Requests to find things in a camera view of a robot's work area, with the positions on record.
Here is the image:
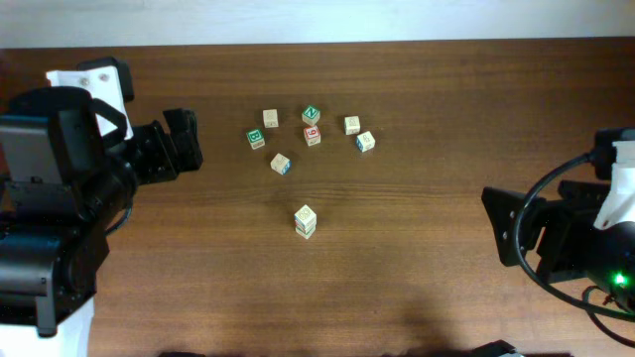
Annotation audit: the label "plain wooden picture block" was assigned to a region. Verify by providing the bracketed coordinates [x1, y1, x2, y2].
[263, 109, 279, 128]

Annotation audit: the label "wooden block green N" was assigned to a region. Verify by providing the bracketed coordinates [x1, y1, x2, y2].
[302, 105, 321, 126]

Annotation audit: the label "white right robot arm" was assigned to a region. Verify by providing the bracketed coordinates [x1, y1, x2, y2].
[481, 127, 634, 321]

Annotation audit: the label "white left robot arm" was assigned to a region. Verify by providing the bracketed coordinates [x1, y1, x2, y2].
[1, 57, 203, 356]

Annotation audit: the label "wooden block red U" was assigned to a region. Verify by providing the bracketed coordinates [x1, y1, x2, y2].
[294, 205, 317, 239]

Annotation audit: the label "wooden block red 9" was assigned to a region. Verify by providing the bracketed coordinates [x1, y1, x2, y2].
[303, 126, 321, 147]

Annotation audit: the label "wooden block green B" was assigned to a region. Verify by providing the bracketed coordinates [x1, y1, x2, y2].
[246, 129, 265, 150]

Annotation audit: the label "wooden block blue L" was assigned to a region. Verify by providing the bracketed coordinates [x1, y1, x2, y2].
[356, 131, 376, 153]

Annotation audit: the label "wooden block ice cream picture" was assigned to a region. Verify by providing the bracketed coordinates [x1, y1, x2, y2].
[344, 116, 361, 135]

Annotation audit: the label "wooden block yellow T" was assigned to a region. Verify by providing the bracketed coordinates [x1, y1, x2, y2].
[270, 153, 292, 176]

